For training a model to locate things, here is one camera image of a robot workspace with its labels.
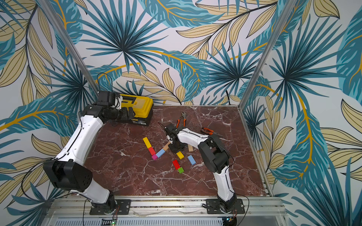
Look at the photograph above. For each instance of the silver left corner post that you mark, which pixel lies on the silver left corner post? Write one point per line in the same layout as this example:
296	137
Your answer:
60	24

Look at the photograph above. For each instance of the yellow long block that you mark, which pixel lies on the yellow long block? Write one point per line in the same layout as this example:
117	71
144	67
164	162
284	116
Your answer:
180	155

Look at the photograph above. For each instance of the silver aluminium corner post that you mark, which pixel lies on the silver aluminium corner post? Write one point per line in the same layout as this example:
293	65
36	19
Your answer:
282	20

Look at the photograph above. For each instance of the yellow black toolbox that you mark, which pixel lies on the yellow black toolbox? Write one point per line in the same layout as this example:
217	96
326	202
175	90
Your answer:
136	110

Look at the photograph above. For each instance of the yellow short block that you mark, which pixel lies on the yellow short block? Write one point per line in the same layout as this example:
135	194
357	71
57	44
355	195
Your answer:
147	142

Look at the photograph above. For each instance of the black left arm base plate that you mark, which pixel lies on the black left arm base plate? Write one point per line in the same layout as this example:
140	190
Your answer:
118	206

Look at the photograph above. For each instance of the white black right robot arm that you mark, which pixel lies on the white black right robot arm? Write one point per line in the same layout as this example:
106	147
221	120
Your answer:
215	158

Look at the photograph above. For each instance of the aluminium front rail frame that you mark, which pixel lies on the aluminium front rail frame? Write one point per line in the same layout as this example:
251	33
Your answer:
169	211

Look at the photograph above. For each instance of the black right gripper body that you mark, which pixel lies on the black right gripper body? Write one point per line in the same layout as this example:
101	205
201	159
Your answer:
169	129

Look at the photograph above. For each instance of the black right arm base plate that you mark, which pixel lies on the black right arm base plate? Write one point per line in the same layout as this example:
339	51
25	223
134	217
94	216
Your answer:
218	206

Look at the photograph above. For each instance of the orange groove joint pliers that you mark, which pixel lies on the orange groove joint pliers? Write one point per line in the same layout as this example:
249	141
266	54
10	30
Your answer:
181	122

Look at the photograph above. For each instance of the light blue block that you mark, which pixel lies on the light blue block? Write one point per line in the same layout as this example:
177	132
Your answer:
160	153
192	160

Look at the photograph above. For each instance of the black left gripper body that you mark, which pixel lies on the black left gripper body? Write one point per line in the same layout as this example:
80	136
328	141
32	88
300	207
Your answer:
120	114

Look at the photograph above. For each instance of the green small cube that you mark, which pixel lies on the green small cube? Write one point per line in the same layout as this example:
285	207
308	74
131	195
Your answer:
181	170

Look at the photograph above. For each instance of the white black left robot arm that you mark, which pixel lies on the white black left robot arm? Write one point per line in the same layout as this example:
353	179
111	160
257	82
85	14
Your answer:
67	170

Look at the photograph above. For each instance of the orange needle nose pliers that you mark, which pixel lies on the orange needle nose pliers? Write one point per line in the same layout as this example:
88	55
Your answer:
208	131

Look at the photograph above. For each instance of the red block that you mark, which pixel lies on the red block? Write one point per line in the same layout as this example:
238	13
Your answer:
151	150
176	164

